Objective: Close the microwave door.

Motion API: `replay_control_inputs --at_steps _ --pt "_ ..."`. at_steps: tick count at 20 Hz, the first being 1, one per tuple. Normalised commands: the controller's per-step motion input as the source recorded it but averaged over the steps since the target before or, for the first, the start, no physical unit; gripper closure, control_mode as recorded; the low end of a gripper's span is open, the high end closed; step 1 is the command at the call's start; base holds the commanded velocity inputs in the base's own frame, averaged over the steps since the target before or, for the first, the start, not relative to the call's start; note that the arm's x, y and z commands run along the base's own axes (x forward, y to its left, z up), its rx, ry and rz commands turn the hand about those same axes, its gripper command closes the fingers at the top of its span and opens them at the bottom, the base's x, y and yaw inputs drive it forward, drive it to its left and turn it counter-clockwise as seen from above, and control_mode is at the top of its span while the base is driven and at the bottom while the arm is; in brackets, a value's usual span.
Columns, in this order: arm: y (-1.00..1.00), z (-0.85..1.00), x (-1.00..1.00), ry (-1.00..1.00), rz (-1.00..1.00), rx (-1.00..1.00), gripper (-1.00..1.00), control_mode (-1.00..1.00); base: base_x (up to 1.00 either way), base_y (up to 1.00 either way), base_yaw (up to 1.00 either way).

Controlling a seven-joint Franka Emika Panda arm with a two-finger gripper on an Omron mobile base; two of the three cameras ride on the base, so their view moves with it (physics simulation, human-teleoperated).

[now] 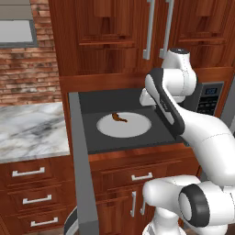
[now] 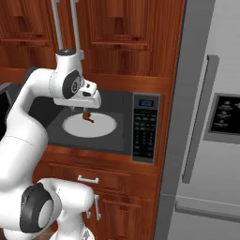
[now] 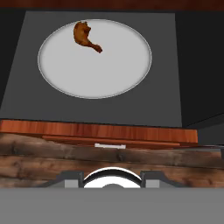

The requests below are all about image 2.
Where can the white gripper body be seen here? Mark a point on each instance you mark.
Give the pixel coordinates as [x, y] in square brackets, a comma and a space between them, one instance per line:
[78, 101]

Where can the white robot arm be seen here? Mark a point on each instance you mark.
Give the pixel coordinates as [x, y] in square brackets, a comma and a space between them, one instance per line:
[22, 137]

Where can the grey microwave oven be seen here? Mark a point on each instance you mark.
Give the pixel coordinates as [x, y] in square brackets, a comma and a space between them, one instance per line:
[145, 131]

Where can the wooden base cupboard door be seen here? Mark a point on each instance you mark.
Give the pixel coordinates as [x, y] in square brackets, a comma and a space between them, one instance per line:
[128, 215]

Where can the brown food piece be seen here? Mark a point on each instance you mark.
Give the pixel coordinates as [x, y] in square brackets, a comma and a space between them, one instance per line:
[87, 117]

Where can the white round turntable plate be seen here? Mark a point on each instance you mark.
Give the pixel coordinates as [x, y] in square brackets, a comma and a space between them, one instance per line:
[100, 128]

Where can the wooden drawer front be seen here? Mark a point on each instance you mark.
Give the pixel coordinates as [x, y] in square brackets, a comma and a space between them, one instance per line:
[125, 178]

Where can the grey fridge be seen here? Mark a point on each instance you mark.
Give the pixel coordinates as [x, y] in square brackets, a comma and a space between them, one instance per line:
[218, 175]

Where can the wooden wall cupboard door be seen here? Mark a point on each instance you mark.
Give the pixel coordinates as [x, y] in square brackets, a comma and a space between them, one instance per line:
[25, 28]
[125, 31]

